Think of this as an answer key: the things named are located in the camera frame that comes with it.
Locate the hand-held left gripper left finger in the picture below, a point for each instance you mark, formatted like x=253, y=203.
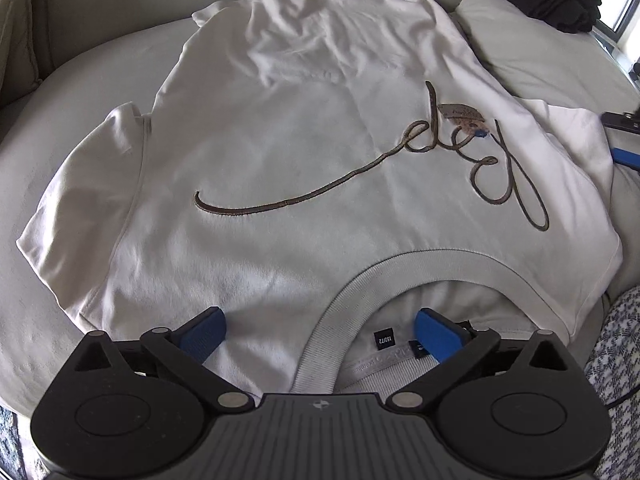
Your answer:
x=202, y=336

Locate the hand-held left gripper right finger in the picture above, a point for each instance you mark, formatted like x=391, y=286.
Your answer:
x=439, y=335

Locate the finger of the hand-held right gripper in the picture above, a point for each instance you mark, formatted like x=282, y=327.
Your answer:
x=622, y=121
x=627, y=156

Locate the white t-shirt with embroidered script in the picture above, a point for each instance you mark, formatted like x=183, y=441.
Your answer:
x=310, y=135

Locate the window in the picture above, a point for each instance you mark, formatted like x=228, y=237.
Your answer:
x=625, y=15

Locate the grey pillow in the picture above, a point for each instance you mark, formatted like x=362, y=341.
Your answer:
x=530, y=50

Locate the black cloth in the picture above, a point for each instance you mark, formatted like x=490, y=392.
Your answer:
x=565, y=7

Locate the houndstooth patterned blanket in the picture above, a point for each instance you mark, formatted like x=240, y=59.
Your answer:
x=617, y=360
x=11, y=440

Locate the grey sofa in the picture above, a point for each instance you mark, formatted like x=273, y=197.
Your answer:
x=75, y=110

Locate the beige cushion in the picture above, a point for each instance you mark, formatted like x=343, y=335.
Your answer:
x=17, y=40

